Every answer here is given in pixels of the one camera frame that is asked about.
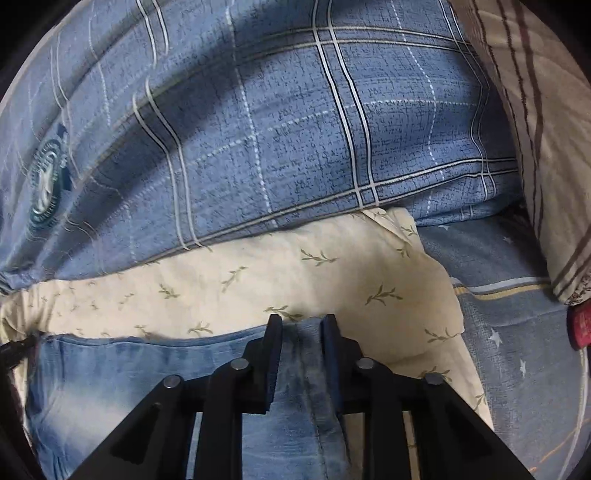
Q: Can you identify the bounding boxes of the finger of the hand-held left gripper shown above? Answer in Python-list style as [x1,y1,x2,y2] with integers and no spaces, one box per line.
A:
[0,337,38,370]

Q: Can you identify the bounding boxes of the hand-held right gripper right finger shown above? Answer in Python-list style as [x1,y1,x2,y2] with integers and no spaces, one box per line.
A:
[322,314,532,480]

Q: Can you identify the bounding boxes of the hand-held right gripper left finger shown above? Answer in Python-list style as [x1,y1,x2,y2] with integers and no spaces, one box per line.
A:
[69,315,283,480]

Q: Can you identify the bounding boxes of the blue denim pants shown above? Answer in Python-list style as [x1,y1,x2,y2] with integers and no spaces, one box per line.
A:
[23,318,354,480]

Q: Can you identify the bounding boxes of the cream leaf-print blanket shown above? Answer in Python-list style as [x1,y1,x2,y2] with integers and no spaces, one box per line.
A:
[0,207,491,428]

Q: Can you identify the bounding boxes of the blue star-print bed sheet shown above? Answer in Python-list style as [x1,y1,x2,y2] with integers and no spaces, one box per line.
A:
[416,215,591,480]

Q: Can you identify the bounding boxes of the dark red cloth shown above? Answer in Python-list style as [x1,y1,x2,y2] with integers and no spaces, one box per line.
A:
[567,302,591,352]

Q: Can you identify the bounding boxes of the red and cream striped garment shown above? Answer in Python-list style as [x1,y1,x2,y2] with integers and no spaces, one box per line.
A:
[450,0,591,306]

